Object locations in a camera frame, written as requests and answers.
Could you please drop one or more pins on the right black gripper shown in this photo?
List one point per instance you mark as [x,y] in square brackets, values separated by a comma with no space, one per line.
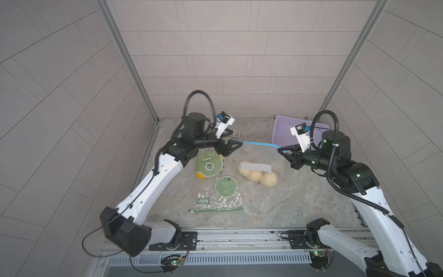
[295,158]

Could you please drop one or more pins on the right circuit board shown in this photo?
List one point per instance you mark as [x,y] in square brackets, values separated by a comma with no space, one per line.
[319,260]

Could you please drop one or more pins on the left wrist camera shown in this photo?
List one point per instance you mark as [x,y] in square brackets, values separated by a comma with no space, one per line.
[223,121]

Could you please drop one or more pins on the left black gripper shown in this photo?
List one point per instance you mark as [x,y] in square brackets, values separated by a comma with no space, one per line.
[225,151]

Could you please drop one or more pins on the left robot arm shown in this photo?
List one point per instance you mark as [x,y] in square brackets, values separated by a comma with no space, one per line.
[124,224]

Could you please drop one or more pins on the circuit board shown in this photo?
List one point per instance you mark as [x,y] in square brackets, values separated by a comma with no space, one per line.
[319,260]
[171,263]

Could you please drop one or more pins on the clear bag blue zip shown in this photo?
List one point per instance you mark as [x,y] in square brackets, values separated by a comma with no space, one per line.
[261,156]

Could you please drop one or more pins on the left circuit board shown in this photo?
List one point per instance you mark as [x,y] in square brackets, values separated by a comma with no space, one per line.
[171,263]

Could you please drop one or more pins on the small card box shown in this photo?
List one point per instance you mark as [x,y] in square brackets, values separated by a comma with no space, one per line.
[235,134]

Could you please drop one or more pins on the clear bag green zip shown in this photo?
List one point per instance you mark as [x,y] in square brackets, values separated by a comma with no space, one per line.
[217,194]

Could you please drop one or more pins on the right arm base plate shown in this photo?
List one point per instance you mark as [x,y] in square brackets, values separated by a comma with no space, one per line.
[299,239]

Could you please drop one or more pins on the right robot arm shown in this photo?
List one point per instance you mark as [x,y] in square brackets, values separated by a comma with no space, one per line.
[396,255]

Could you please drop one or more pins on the aluminium frame rail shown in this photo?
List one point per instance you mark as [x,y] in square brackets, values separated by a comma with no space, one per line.
[245,240]

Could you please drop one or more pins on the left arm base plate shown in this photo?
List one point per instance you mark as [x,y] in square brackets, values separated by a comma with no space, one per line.
[184,241]

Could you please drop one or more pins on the yellow pear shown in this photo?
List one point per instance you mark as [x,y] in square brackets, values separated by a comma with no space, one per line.
[243,169]
[269,179]
[255,176]

